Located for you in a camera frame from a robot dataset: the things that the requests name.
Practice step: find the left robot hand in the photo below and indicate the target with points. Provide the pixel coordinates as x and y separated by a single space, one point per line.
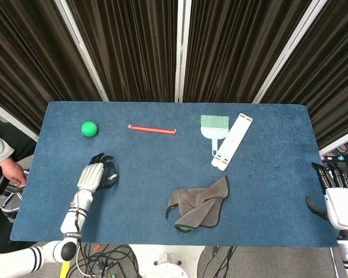
90 175

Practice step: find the red stick with metal hook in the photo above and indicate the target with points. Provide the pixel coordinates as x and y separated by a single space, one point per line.
152 129

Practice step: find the dark brown curtain panel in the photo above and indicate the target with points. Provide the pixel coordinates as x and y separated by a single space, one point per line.
330 87
133 52
235 52
26 58

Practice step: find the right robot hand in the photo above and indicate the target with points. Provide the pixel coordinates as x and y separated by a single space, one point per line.
342 205

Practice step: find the black power strip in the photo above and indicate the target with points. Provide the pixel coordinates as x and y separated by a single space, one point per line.
340 158

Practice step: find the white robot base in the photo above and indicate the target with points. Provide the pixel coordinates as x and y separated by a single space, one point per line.
168 260

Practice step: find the chrome stool base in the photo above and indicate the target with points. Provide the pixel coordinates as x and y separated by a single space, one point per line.
10 199

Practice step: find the brown microfibre cloth black trim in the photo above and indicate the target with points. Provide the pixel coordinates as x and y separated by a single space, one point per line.
203 202

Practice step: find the white folding stand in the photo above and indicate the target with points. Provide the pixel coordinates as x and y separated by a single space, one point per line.
233 140

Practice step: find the white frame post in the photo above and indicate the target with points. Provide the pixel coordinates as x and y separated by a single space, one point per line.
11 118
82 52
287 55
182 52
339 144

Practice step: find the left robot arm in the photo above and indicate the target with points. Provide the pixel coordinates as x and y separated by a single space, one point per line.
75 211

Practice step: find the silver metal bolt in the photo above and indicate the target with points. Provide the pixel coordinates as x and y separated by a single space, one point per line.
113 175

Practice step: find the green foam ball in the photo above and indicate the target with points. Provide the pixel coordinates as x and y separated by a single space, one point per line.
89 128

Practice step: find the pale green hand brush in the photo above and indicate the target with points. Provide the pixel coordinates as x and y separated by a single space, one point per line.
214 133

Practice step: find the green soft object under cloth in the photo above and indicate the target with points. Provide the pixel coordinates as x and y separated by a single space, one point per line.
185 229

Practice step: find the blue fabric table cover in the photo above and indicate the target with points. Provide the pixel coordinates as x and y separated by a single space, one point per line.
162 162

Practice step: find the orange floor object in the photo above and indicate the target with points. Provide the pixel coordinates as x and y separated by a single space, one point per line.
97 247

